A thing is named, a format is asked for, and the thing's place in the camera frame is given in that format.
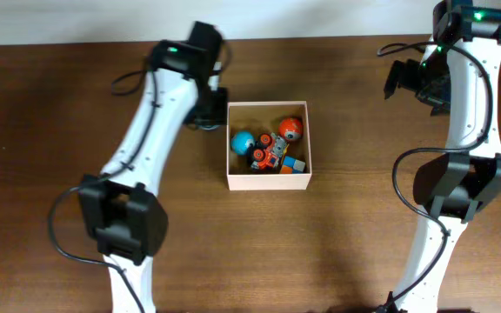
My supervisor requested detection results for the colourful puzzle cube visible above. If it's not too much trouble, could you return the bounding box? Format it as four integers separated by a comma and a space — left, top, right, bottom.
279, 156, 306, 174

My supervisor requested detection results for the white cardboard box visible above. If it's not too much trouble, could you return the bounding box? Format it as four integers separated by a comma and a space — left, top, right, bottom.
226, 101, 312, 190

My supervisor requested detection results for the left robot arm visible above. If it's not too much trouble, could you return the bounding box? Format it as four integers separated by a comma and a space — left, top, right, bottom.
78, 22, 228, 312

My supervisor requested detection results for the blue eye ball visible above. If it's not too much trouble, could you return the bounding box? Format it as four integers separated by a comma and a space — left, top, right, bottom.
230, 130, 255, 156

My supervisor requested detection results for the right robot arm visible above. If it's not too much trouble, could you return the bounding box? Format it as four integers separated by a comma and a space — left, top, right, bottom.
377, 0, 501, 312

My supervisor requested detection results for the orange grey toy truck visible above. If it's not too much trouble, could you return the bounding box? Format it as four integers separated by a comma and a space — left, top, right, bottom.
247, 133, 289, 171

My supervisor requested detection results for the red eye ball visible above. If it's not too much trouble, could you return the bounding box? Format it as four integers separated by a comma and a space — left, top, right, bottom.
278, 117, 304, 143

